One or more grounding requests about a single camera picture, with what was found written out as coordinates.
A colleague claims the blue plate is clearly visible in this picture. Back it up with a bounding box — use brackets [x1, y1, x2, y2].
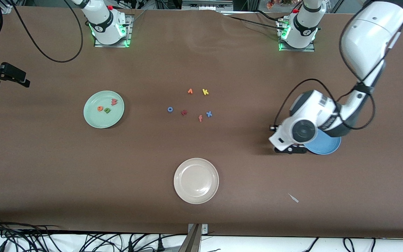
[305, 130, 342, 155]

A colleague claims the brown table cover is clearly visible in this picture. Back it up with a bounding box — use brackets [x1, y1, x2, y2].
[0, 6, 403, 239]

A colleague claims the green plate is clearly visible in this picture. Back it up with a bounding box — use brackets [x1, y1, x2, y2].
[84, 91, 125, 129]

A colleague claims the beige plate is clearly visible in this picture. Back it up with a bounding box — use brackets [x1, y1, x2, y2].
[174, 158, 219, 204]

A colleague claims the orange brown background object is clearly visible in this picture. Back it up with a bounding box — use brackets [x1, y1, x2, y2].
[266, 0, 293, 9]

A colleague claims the grey metal beam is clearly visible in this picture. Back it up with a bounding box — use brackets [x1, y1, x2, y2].
[179, 224, 202, 252]

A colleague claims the silver metal profile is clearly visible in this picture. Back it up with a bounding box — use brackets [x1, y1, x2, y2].
[182, 0, 233, 11]

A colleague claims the aluminium frame profile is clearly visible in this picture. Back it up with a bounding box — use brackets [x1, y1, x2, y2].
[0, 0, 17, 14]

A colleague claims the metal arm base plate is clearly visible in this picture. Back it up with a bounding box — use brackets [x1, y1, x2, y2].
[278, 19, 316, 52]
[94, 14, 133, 48]

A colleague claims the small metal bracket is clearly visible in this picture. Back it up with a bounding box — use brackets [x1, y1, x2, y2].
[188, 223, 208, 234]

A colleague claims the black cable tangle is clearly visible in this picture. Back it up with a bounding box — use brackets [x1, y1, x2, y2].
[0, 215, 64, 252]

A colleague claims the black looped cable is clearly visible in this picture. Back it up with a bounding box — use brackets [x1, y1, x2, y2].
[79, 233, 127, 252]

